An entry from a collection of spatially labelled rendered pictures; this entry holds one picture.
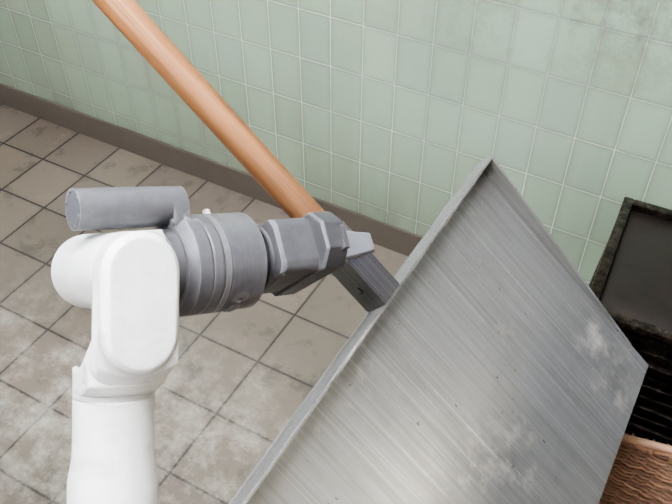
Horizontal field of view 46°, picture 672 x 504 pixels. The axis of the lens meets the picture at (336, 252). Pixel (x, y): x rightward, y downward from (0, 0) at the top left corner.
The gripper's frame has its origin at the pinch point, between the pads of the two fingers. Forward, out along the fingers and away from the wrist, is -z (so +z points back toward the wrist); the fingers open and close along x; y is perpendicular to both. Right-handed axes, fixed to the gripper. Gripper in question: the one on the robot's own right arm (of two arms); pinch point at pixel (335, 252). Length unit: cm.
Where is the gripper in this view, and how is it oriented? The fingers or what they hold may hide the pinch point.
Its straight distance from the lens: 79.2
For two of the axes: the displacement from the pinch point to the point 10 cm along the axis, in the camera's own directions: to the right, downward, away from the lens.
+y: -2.6, -9.4, 2.2
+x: 5.6, -3.3, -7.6
